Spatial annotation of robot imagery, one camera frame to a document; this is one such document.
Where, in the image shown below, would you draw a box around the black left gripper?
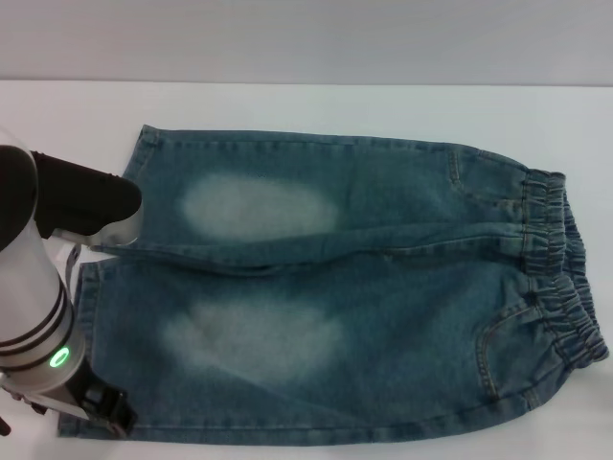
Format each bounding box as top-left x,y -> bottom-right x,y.
57,357 -> 141,437

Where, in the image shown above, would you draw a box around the blue denim shorts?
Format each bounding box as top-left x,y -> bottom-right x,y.
57,124 -> 600,435

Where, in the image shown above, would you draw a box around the silver cable connector plug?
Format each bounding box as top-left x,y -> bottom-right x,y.
4,387 -> 49,416

